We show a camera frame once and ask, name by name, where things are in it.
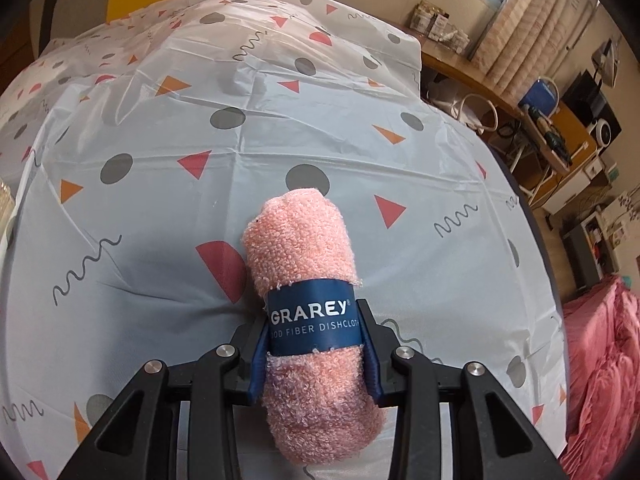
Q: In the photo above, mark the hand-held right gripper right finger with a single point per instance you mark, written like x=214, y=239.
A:
x=372, y=360

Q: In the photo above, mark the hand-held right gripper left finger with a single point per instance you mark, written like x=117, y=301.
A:
x=257, y=360

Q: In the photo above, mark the pink dishcloth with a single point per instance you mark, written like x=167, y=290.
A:
x=300, y=240

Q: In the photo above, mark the pink ruffled bedding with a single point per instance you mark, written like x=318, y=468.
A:
x=605, y=385

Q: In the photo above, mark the grey low shelf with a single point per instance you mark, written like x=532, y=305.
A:
x=590, y=250

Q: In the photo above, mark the white bag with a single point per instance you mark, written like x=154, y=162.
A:
x=465, y=110

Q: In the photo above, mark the white small cabinet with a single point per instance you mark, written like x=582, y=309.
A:
x=575, y=185

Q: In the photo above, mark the green power drill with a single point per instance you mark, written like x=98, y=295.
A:
x=555, y=145

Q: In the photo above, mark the white board with butterflies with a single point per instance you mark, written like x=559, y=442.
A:
x=622, y=215

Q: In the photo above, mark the wooden desk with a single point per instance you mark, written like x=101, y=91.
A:
x=475, y=72

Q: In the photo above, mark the blue chair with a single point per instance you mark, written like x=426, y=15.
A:
x=539, y=94

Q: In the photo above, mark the white round fan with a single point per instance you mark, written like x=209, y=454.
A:
x=605, y=131

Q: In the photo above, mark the white box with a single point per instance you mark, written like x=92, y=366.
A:
x=441, y=27

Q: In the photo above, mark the black television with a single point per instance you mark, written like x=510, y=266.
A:
x=585, y=95

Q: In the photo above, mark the beige box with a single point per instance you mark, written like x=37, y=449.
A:
x=422, y=19

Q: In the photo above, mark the beige patterned curtain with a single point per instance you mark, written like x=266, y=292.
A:
x=535, y=35

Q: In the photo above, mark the hanging bag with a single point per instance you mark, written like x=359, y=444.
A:
x=607, y=62

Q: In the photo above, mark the wooden wardrobe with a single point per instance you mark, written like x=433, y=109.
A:
x=17, y=50

